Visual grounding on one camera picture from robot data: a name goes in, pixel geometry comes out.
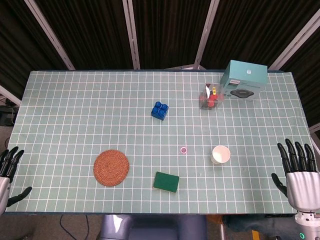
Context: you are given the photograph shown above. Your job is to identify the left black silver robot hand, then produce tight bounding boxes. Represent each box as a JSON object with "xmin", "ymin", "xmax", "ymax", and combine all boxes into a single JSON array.
[{"xmin": 0, "ymin": 146, "xmax": 33, "ymax": 216}]

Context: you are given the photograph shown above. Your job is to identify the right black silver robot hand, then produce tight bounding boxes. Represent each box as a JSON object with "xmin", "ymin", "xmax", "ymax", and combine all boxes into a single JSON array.
[{"xmin": 271, "ymin": 138, "xmax": 320, "ymax": 213}]

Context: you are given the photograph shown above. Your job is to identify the white paper cup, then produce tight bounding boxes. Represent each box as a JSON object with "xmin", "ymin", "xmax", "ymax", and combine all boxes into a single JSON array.
[{"xmin": 211, "ymin": 145, "xmax": 231, "ymax": 165}]

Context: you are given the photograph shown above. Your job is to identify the black device on floor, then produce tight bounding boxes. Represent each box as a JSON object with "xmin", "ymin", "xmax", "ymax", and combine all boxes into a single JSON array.
[{"xmin": 0, "ymin": 105, "xmax": 19, "ymax": 126}]

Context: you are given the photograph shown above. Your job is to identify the green grid tablecloth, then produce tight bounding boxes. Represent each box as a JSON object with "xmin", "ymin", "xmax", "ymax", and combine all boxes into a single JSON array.
[{"xmin": 4, "ymin": 69, "xmax": 320, "ymax": 215}]

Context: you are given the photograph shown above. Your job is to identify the round woven brown coaster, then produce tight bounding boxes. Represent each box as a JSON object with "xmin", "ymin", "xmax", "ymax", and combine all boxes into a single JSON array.
[{"xmin": 93, "ymin": 149, "xmax": 130, "ymax": 187}]

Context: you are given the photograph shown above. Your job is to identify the clear box with red toy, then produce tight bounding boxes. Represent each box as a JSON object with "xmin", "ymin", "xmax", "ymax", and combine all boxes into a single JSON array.
[{"xmin": 199, "ymin": 83, "xmax": 225, "ymax": 111}]

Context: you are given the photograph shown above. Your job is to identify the teal cardboard product box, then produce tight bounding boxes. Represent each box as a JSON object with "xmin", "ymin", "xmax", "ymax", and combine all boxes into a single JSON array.
[{"xmin": 219, "ymin": 59, "xmax": 268, "ymax": 102}]

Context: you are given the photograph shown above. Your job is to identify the green rectangular sponge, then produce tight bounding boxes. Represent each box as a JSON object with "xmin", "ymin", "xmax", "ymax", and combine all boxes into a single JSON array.
[{"xmin": 152, "ymin": 171, "xmax": 180, "ymax": 194}]

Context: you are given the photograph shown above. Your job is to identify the blue-grey robot torso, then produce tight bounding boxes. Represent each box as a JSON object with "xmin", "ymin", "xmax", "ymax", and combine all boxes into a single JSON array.
[{"xmin": 99, "ymin": 214, "xmax": 208, "ymax": 240}]

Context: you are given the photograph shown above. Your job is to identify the blue building block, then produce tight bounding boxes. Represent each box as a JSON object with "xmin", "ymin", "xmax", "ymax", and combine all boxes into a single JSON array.
[{"xmin": 150, "ymin": 101, "xmax": 169, "ymax": 122}]

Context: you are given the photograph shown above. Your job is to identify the white partition frame post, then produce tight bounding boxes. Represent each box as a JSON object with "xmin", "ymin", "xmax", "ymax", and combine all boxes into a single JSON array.
[
  {"xmin": 24, "ymin": 0, "xmax": 76, "ymax": 71},
  {"xmin": 268, "ymin": 9, "xmax": 320, "ymax": 70},
  {"xmin": 0, "ymin": 84, "xmax": 22, "ymax": 106},
  {"xmin": 308, "ymin": 123, "xmax": 320, "ymax": 145},
  {"xmin": 122, "ymin": 0, "xmax": 141, "ymax": 70},
  {"xmin": 193, "ymin": 0, "xmax": 221, "ymax": 70}
]

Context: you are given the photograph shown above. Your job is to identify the black floor cable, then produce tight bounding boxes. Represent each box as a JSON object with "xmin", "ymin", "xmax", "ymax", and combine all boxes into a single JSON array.
[{"xmin": 58, "ymin": 214, "xmax": 90, "ymax": 240}]

